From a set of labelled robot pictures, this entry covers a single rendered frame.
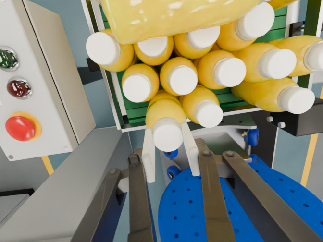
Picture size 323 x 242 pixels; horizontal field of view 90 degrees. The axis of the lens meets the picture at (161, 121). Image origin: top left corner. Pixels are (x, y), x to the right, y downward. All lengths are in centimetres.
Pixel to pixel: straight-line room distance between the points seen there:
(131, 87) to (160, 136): 8
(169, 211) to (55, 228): 49
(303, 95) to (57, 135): 36
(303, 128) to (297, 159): 163
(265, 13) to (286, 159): 181
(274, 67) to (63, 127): 30
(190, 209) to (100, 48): 30
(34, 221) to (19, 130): 58
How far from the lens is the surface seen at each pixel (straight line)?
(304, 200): 39
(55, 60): 29
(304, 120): 44
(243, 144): 49
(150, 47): 23
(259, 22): 27
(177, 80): 23
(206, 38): 24
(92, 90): 143
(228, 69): 25
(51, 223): 77
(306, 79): 46
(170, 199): 36
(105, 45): 24
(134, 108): 43
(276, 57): 28
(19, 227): 84
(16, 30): 26
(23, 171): 209
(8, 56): 26
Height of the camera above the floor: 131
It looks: 69 degrees down
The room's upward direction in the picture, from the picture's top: 177 degrees clockwise
